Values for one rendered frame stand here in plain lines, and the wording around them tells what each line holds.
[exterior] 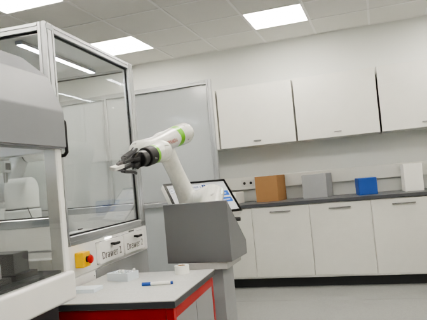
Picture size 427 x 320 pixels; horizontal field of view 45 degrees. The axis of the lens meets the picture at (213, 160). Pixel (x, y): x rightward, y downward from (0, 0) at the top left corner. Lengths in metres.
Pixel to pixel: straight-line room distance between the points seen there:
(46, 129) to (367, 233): 4.04
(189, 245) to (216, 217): 0.22
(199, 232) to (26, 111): 1.30
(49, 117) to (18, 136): 0.21
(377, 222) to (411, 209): 0.35
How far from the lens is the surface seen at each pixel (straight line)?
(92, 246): 2.68
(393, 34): 6.26
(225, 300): 2.84
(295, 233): 5.48
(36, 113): 1.87
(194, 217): 2.77
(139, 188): 3.28
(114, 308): 2.07
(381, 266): 5.46
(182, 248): 2.82
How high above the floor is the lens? 1.19
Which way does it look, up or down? 2 degrees up
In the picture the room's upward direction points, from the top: 5 degrees counter-clockwise
